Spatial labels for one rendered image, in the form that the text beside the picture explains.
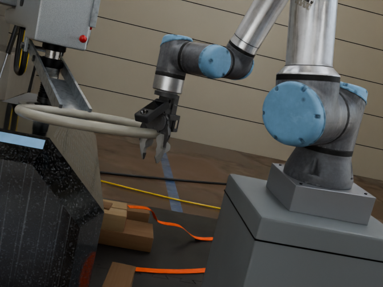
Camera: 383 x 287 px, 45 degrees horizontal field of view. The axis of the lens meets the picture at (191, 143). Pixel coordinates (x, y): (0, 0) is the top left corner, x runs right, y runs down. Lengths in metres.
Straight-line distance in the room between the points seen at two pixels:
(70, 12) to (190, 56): 0.84
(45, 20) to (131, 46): 4.94
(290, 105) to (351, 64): 6.58
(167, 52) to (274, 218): 0.57
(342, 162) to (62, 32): 1.26
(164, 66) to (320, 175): 0.53
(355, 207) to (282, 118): 0.34
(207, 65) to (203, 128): 5.81
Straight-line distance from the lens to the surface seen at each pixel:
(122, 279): 2.24
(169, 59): 1.36
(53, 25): 2.02
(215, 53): 1.27
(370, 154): 7.99
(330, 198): 1.25
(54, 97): 1.78
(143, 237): 2.81
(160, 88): 1.36
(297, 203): 1.22
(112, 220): 2.78
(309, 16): 1.12
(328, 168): 1.26
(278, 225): 1.13
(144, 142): 1.41
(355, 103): 1.26
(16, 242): 1.70
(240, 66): 1.39
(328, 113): 1.09
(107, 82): 6.94
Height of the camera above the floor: 1.16
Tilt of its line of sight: 10 degrees down
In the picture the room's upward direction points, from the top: 13 degrees clockwise
